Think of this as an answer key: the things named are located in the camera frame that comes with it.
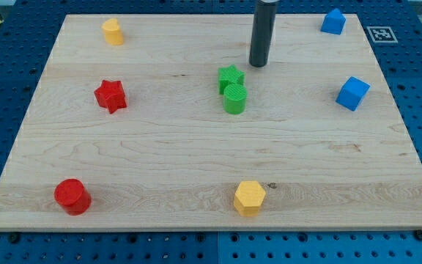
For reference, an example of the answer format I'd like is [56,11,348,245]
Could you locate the green cylinder block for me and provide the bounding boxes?
[223,84,248,114]

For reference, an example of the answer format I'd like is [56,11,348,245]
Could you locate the green star block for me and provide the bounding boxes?
[218,65,245,95]

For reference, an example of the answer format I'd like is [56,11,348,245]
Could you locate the red star block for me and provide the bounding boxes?
[94,80,127,114]

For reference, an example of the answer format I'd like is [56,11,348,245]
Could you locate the yellow hexagon block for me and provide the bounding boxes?
[234,181,266,217]

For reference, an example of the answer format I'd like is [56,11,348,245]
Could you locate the light wooden board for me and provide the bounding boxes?
[0,14,422,232]

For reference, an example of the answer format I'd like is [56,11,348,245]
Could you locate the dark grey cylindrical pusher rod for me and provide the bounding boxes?
[248,0,279,67]

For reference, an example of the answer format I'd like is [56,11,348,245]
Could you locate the yellow heart block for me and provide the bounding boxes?
[101,18,124,45]

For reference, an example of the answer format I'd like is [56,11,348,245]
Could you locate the blue cube block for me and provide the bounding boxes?
[336,76,370,111]

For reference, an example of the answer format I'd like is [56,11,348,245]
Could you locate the red cylinder block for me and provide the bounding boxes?
[53,178,92,216]

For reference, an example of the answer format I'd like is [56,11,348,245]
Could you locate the blue pentagon house block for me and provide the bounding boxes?
[320,8,347,35]

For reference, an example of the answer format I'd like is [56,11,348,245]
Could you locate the white fiducial marker tag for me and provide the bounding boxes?
[367,26,398,43]

